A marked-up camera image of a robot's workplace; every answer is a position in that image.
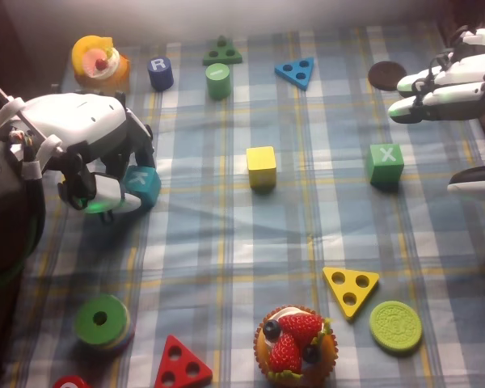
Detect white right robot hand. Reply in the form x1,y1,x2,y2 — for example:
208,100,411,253
387,26,485,195

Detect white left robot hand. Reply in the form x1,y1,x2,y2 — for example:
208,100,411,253
23,91,162,223

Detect teal cube letter K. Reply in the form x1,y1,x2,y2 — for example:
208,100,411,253
123,164,162,211

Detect green cube letter X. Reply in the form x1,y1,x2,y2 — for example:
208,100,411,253
365,143,405,189

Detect yellow peach cupcake toy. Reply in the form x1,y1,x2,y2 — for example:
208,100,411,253
71,35,131,96

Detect brown chocolate cookie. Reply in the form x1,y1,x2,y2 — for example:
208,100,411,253
367,60,407,92

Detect blue cylinder letter R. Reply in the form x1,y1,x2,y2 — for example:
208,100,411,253
147,56,175,92

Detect green wooden cylinder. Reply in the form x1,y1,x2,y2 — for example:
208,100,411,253
205,63,232,101

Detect green triangle block with holes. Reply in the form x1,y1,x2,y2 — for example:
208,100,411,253
201,35,243,67

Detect blue triangle block with holes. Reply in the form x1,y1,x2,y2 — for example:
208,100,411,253
273,57,315,92

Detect yellow wooden cube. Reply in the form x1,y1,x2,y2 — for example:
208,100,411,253
245,145,277,191

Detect blue plaid tablecloth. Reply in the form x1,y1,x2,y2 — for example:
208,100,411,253
3,26,485,388

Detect yellow triangle block with holes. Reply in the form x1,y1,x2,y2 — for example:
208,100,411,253
322,266,380,321

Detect green sandwich cookie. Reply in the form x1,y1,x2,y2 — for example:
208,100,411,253
369,301,424,356

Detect red wooden cylinder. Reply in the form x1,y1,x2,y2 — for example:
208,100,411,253
51,375,91,388

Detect red triangle block with holes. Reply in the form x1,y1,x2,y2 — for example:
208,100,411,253
153,334,214,388

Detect strawberry cupcake toy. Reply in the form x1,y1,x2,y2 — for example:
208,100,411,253
253,306,339,385

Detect rainbow ring stack toy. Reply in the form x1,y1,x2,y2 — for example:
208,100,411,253
73,293,137,356

